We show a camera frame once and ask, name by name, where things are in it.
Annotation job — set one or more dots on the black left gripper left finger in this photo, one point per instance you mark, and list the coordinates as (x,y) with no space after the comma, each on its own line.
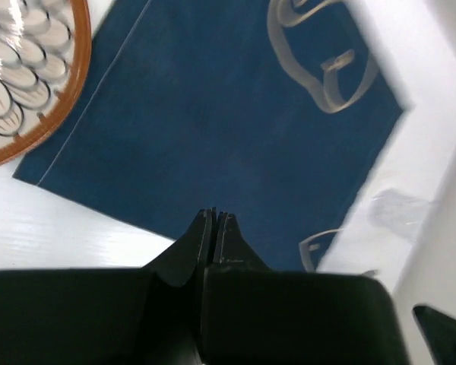
(177,264)

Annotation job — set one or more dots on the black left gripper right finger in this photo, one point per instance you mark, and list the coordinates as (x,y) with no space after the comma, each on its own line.
(231,249)

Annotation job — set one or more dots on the blue whale placemat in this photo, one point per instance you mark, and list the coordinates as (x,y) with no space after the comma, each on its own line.
(274,111)

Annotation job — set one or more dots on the orange rimmed patterned plate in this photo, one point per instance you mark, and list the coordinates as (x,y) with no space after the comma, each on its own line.
(45,49)

